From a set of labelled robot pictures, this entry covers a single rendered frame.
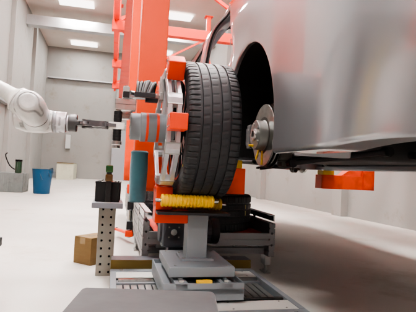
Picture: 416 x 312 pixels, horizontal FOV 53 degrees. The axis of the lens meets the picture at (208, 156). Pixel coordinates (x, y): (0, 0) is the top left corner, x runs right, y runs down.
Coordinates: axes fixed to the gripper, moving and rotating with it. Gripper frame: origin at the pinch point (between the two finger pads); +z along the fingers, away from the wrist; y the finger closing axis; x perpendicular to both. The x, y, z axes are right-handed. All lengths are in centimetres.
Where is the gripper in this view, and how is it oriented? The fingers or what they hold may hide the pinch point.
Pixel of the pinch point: (116, 125)
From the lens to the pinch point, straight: 187.6
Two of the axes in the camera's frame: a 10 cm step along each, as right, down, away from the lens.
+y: 2.2, -0.3, -9.7
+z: 9.7, 0.5, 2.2
